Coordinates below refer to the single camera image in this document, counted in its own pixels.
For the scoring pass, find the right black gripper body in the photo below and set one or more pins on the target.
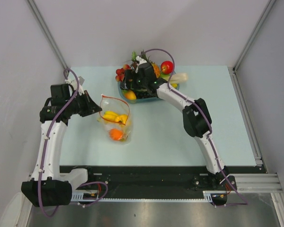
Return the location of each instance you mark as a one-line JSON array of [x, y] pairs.
[[138, 82]]

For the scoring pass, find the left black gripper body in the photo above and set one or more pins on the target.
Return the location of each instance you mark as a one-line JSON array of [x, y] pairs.
[[79, 105]]

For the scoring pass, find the yellow banana bunch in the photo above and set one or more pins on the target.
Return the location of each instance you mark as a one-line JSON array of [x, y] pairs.
[[110, 116]]

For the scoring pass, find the clear zip top bag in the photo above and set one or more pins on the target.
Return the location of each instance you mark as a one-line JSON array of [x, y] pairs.
[[119, 106]]

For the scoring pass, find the red apple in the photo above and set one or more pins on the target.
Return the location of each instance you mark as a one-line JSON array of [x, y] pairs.
[[167, 67]]

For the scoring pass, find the yellow bell pepper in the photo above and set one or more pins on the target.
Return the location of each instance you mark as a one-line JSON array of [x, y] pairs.
[[121, 119]]

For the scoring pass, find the orange fruit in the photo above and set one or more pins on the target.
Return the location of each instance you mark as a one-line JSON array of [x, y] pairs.
[[116, 134]]

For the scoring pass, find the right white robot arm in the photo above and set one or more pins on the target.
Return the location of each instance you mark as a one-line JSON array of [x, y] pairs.
[[196, 118]]

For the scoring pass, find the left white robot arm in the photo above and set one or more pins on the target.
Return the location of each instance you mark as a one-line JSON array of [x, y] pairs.
[[47, 187]]

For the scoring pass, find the teal plastic fruit tray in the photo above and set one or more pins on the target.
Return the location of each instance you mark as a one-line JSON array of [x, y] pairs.
[[142, 100]]

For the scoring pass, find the dark blue grape bunch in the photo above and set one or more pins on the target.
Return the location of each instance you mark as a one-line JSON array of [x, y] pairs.
[[143, 95]]

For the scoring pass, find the small pineapple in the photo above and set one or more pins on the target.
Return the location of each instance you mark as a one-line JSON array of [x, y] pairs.
[[154, 65]]

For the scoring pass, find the yellow mango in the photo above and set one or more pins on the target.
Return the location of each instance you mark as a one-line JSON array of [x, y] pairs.
[[130, 95]]

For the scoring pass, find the red strawberry cluster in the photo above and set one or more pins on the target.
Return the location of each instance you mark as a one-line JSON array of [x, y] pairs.
[[120, 73]]

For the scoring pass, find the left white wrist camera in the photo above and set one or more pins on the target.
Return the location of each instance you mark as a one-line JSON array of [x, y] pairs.
[[75, 81]]

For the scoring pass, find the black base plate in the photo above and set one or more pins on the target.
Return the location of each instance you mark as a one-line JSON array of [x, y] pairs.
[[126, 194]]

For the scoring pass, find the right aluminium frame post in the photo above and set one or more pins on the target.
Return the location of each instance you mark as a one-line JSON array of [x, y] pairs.
[[261, 21]]

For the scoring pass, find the aluminium frame post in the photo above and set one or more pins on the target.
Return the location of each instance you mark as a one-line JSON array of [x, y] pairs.
[[261, 21], [46, 32]]

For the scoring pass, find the left aluminium frame post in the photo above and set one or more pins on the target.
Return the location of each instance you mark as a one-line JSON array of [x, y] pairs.
[[46, 32]]

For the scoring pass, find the aluminium front rail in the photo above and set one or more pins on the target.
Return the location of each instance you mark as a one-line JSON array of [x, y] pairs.
[[258, 182]]

